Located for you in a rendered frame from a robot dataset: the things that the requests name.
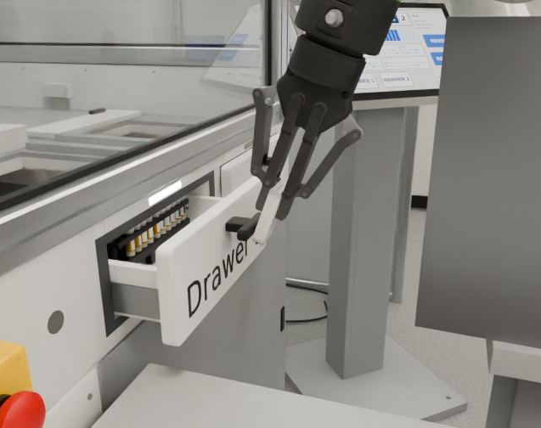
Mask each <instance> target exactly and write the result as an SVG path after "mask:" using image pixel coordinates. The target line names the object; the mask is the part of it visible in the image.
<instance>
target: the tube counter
mask: <svg viewBox="0 0 541 428"><path fill-rule="evenodd" d="M385 42H419V38H418V37H417V34H416V32H415V30H414V29H390V30H389V31H388V34H387V36H386V40H385Z"/></svg>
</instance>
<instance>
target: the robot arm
mask: <svg viewBox="0 0 541 428"><path fill-rule="evenodd" d="M401 1H402V0H301V3H300V6H299V9H298V11H297V14H296V18H295V21H294V23H295V25H296V27H297V28H299V29H301V30H303V31H305V32H306V33H305V34H301V35H300V36H299V37H298V38H297V40H296V44H295V46H294V49H293V52H292V55H291V57H290V61H289V64H288V66H287V69H286V72H285V73H284V74H283V76H281V77H280V78H279V80H278V81H277V84H276V85H273V86H269V87H266V86H262V87H258V88H255V89H254V90H253V92H252V96H253V99H254V104H255V107H256V118H255V127H254V137H253V145H252V155H251V175H252V176H254V177H257V178H258V179H260V181H261V182H262V188H261V191H260V193H259V195H258V198H257V201H256V209H257V210H259V211H261V212H262V214H261V216H260V218H259V221H258V224H257V226H256V230H255V233H254V234H253V237H252V241H254V242H257V243H258V244H259V245H264V243H265V242H266V241H267V240H268V239H269V238H270V236H271V234H272V232H273V228H274V225H275V223H276V221H277V219H279V220H280V221H283V220H284V219H285V218H286V217H287V215H288V214H289V212H290V208H291V206H292V203H293V201H294V199H295V197H302V198H303V199H308V198H309V197H310V196H311V194H312V193H313V192H314V191H315V189H316V188H317V187H318V186H319V185H320V183H321V182H322V181H323V179H324V178H325V176H326V175H327V174H328V172H329V171H330V169H331V168H332V166H333V165H334V164H335V163H336V162H337V160H338V159H339V158H340V156H341V155H342V153H343V152H344V151H345V149H346V148H347V147H349V146H350V145H352V144H354V143H355V142H357V141H358V140H359V139H360V138H361V137H362V136H363V135H364V129H363V127H361V126H359V125H358V124H357V122H355V120H354V119H353V117H352V115H351V113H352V96H353V94H354V92H355V90H356V87H357V85H358V82H359V80H360V77H361V75H362V73H363V69H364V67H365V65H366V63H367V62H366V61H365V60H366V58H365V57H364V56H363V55H364V54H367V55H370V56H376V55H378V54H380V51H381V48H382V46H383V44H384V41H385V40H386V36H387V34H388V31H389V30H390V27H391V25H392V22H393V20H394V17H395V15H396V13H397V10H398V7H399V5H400V3H401ZM447 1H448V6H449V10H450V14H451V16H530V14H529V13H528V10H527V7H526V4H525V3H528V2H531V1H535V0H447ZM277 95H278V96H279V102H280V106H281V109H282V112H283V116H284V118H285V119H284V122H283V124H282V127H281V132H280V135H279V139H278V141H277V143H276V146H275V149H274V151H273V155H272V158H271V160H270V162H269V165H268V151H269V143H270V134H271V126H272V118H273V104H275V103H276V98H277ZM341 121H342V123H343V125H342V128H341V129H340V131H339V135H340V137H341V138H340V139H339V140H338V141H337V142H336V143H335V145H334V146H333V147H332V148H331V150H330V152H329V153H328V154H327V155H326V156H325V157H324V159H323V161H322V162H321V163H320V165H319V166H318V168H317V169H316V171H315V172H314V173H313V175H312V176H311V177H310V178H309V179H308V181H307V183H306V184H305V183H301V181H302V179H303V177H304V175H305V172H306V170H307V166H308V164H309V161H310V160H311V157H312V154H313V151H314V149H315V146H316V144H317V142H318V139H319V137H320V135H321V133H323V132H325V131H327V130H329V129H330V128H332V127H333V126H335V125H336V124H338V123H339V122H341ZM299 127H301V128H302V129H304V130H305V132H304V135H303V138H302V142H301V146H300V148H299V151H298V153H297V156H296V159H295V162H294V164H293V167H292V169H291V171H290V175H289V177H288V180H287V183H286V185H285V186H283V184H281V183H277V182H278V181H279V180H280V174H281V172H282V170H283V167H284V165H285V161H286V159H287V156H288V154H289V152H290V148H291V145H292V143H293V141H294V138H295V135H296V132H297V130H298V129H299ZM267 166H268V167H267ZM276 183H277V184H276Z"/></svg>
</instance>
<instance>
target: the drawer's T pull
mask: <svg viewBox="0 0 541 428"><path fill-rule="evenodd" d="M261 214H262V213H261V212H258V213H256V214H255V215H254V216H253V217H252V218H249V217H232V218H230V219H229V220H228V221H227V222H226V224H225V228H226V231H228V232H235V233H237V239H238V240H239V241H247V240H248V239H249V238H250V237H251V236H252V235H253V234H254V233H255V230H256V226H257V224H258V221H259V218H260V216H261Z"/></svg>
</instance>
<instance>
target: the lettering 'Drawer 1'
mask: <svg viewBox="0 0 541 428"><path fill-rule="evenodd" d="M240 245H241V247H242V249H241V250H240V252H239V253H238V249H239V247H240ZM243 250H244V247H243V243H242V242H239V244H238V246H237V250H236V262H237V263H238V264H240V263H241V262H242V260H243V257H242V258H241V259H240V260H238V255H239V254H240V253H241V252H242V251H243ZM228 262H229V267H230V273H232V272H233V264H234V249H233V252H232V264H231V261H230V255H229V254H228V258H227V270H226V267H225V261H224V259H223V269H224V274H225V278H227V277H228ZM217 269H218V274H217V275H216V276H215V277H214V279H213V281H212V289H213V290H216V289H217V287H218V285H220V284H221V272H220V267H219V266H216V267H215V268H214V269H213V271H212V275H213V274H214V272H215V271H216V270H217ZM209 277H211V273H209V274H208V275H207V277H206V278H204V284H205V301H206V300H207V290H206V284H207V280H208V278H209ZM217 277H218V283H217V286H216V287H215V286H214V282H215V279H216V278H217ZM195 284H197V285H198V288H199V300H198V304H197V306H196V308H195V309H194V310H193V312H192V311H191V295H190V289H191V288H192V287H193V286H194V285H195ZM188 299H189V318H191V317H192V315H193V314H194V313H195V312H196V310H197V309H198V307H199V305H200V300H201V285H200V281H199V280H195V281H194V282H193V283H192V284H191V285H190V286H189V287H188Z"/></svg>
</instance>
